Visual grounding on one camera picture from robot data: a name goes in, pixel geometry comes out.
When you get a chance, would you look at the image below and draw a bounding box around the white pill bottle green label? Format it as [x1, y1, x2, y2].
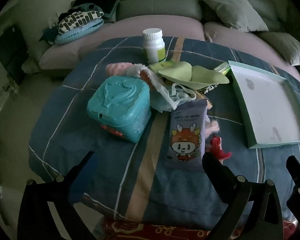
[142, 28, 166, 65]

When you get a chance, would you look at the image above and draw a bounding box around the pink fluffy towel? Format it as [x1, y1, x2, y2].
[105, 62, 165, 90]

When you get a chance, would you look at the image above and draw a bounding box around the red printed cloth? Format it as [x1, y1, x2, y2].
[102, 217, 240, 240]

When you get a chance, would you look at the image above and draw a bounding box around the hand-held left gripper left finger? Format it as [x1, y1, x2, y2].
[17, 151, 100, 240]

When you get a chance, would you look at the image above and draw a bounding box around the red fuzzy ornament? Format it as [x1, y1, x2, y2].
[207, 135, 232, 165]

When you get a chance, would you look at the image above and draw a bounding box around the light green cloth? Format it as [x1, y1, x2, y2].
[148, 60, 230, 90]

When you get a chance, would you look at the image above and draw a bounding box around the leopard print scrunchie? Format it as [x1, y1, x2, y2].
[201, 82, 220, 94]

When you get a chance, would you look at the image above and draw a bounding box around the dark object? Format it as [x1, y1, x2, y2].
[0, 25, 28, 85]

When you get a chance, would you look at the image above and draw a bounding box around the black clothing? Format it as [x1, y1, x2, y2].
[71, 0, 119, 18]

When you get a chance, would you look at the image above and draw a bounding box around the grey throw cushion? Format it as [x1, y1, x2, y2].
[256, 31, 300, 66]
[201, 0, 269, 32]

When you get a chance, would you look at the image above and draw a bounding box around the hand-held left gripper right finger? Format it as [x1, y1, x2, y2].
[202, 152, 284, 240]

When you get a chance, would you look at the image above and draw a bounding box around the mauve sofa seat cushion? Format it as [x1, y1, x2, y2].
[39, 17, 205, 70]
[204, 21, 300, 83]

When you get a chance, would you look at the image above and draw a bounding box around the blue plaid blanket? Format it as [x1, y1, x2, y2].
[28, 36, 300, 233]

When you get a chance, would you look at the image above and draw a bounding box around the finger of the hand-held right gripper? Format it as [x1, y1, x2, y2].
[286, 155, 300, 193]

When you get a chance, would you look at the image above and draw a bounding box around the green tissue pack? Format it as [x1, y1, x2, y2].
[213, 64, 232, 75]

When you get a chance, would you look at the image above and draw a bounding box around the grey green sofa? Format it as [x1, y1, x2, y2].
[21, 0, 300, 90]

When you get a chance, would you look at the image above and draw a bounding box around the purple cartoon wet wipes pack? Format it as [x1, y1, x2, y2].
[165, 99, 208, 172]

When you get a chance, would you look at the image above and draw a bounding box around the white box lid teal rim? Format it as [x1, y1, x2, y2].
[227, 60, 300, 150]

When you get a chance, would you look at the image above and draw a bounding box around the teal plastic wipes box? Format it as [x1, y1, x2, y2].
[87, 76, 152, 143]

